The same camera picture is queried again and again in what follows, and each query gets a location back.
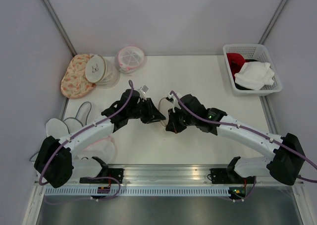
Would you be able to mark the beige cylindrical mesh laundry bag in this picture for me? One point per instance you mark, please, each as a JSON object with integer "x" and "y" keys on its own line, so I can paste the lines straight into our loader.
{"x": 101, "y": 72}

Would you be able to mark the white bra in basket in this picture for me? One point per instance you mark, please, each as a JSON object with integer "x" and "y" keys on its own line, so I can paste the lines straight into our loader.
{"x": 265, "y": 73}

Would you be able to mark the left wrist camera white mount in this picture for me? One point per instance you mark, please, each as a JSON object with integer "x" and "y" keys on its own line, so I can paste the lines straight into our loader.
{"x": 142, "y": 91}

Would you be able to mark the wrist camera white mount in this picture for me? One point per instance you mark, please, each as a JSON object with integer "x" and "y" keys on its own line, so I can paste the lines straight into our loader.
{"x": 172, "y": 98}
{"x": 142, "y": 91}

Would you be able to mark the white plastic basket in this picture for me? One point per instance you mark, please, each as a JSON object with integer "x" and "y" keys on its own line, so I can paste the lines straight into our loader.
{"x": 253, "y": 52}

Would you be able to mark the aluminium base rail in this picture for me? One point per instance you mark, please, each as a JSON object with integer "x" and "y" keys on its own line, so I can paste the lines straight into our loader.
{"x": 101, "y": 173}

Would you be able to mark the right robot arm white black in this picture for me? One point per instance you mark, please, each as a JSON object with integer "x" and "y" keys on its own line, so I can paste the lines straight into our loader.
{"x": 282, "y": 157}

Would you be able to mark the pink trimmed mesh laundry bag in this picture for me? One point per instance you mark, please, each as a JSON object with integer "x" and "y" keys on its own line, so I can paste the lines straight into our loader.
{"x": 129, "y": 59}

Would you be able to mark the red garment in basket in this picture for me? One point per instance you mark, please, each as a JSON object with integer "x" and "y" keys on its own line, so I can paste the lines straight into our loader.
{"x": 236, "y": 61}

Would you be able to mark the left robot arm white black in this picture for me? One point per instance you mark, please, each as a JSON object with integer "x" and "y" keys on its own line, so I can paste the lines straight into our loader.
{"x": 55, "y": 160}

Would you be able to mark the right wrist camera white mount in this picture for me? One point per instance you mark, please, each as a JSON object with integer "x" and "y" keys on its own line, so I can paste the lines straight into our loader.
{"x": 172, "y": 98}

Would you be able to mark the beige round mesh laundry bag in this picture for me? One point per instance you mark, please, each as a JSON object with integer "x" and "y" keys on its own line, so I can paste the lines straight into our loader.
{"x": 163, "y": 106}

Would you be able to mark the white grey-trimmed mesh laundry bag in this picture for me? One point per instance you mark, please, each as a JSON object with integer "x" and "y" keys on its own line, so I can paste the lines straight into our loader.
{"x": 103, "y": 148}

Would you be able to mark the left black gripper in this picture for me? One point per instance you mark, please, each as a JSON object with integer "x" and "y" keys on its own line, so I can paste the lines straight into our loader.
{"x": 153, "y": 114}

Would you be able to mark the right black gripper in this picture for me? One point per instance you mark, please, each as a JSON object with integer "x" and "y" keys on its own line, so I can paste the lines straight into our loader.
{"x": 173, "y": 125}

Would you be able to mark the white slotted cable duct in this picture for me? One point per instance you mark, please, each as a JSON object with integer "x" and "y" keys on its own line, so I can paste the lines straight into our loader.
{"x": 140, "y": 191}

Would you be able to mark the floral peach laundry bag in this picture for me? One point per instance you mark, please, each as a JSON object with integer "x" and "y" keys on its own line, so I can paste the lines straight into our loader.
{"x": 74, "y": 84}

